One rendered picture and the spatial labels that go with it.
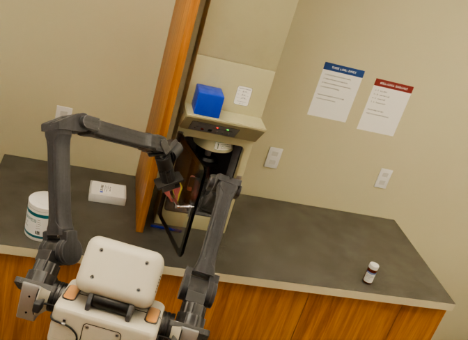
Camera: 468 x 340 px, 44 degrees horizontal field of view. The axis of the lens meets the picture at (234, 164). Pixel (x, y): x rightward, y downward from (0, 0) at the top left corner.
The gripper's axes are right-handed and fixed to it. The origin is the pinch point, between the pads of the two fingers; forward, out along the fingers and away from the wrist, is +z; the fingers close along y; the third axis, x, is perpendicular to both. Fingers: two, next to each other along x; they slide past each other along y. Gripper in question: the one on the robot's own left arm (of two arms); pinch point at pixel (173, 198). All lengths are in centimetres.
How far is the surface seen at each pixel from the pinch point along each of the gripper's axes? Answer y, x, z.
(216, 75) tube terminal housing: -31, -20, -34
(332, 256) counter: -64, 3, 59
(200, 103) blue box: -20.3, -10.4, -29.9
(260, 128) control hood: -40.2, -4.0, -14.9
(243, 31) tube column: -44, -18, -49
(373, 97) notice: -115, -40, 12
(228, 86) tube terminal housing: -34.9, -18.1, -28.9
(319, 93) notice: -89, -47, 4
